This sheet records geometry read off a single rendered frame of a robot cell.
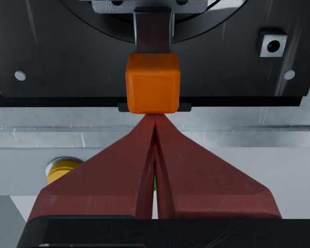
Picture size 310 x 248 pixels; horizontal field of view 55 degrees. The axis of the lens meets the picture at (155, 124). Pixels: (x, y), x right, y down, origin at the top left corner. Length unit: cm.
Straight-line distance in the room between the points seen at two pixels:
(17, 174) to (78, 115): 10
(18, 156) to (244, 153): 29
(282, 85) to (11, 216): 204
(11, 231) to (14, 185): 196
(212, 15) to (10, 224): 214
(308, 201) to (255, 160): 14
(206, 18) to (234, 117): 10
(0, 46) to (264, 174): 38
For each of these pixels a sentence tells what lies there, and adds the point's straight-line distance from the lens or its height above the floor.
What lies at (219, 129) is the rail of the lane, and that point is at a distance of 28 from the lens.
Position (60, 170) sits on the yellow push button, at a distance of 30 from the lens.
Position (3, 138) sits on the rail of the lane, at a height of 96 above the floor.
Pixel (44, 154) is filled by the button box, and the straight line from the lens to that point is 30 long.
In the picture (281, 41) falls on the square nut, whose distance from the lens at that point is 22.
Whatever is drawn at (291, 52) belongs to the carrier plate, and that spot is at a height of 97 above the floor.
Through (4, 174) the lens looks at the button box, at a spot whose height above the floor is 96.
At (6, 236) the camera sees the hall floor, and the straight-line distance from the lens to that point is 238.
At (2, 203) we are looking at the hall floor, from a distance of 210.
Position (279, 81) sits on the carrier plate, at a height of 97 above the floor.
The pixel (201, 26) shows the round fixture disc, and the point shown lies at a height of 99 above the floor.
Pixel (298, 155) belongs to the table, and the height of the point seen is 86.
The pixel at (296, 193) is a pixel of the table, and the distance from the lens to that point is 53.
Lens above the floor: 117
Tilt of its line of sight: 54 degrees down
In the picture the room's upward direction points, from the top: 180 degrees counter-clockwise
